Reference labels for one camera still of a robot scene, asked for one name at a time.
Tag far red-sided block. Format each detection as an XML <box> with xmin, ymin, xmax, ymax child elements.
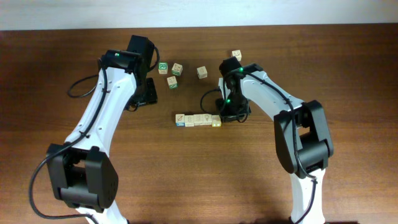
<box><xmin>231</xmin><ymin>50</ymin><xmax>242</xmax><ymax>62</ymax></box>

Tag red-sided number 5 block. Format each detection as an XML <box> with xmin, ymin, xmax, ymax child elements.
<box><xmin>194</xmin><ymin>114</ymin><xmax>203</xmax><ymax>126</ymax></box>

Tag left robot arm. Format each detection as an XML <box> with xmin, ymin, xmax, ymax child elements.
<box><xmin>46</xmin><ymin>35</ymin><xmax>159</xmax><ymax>223</ymax></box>

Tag yellow-sided wooden block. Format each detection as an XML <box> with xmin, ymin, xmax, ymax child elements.
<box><xmin>211</xmin><ymin>115</ymin><xmax>222</xmax><ymax>127</ymax></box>

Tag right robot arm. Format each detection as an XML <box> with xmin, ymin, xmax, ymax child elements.
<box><xmin>216</xmin><ymin>57</ymin><xmax>334</xmax><ymax>223</ymax></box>

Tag green animal picture block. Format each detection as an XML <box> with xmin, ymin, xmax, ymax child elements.
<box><xmin>172</xmin><ymin>63</ymin><xmax>183</xmax><ymax>77</ymax></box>

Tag number 6 wooden block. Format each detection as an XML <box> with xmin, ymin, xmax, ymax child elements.
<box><xmin>197</xmin><ymin>66</ymin><xmax>208</xmax><ymax>79</ymax></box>

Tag green R block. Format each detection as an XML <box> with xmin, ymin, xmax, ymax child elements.
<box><xmin>158</xmin><ymin>62</ymin><xmax>169</xmax><ymax>75</ymax></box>

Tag number 8 wooden block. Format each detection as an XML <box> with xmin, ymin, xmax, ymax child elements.
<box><xmin>184</xmin><ymin>115</ymin><xmax>195</xmax><ymax>127</ymax></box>

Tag blue-sided leaf block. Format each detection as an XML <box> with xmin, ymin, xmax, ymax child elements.
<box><xmin>175</xmin><ymin>114</ymin><xmax>185</xmax><ymax>126</ymax></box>

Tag green-sided horse block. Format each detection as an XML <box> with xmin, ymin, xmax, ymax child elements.
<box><xmin>167</xmin><ymin>76</ymin><xmax>178</xmax><ymax>89</ymax></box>

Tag ice cream picture block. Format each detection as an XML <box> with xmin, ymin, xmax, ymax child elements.
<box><xmin>203</xmin><ymin>114</ymin><xmax>212</xmax><ymax>125</ymax></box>

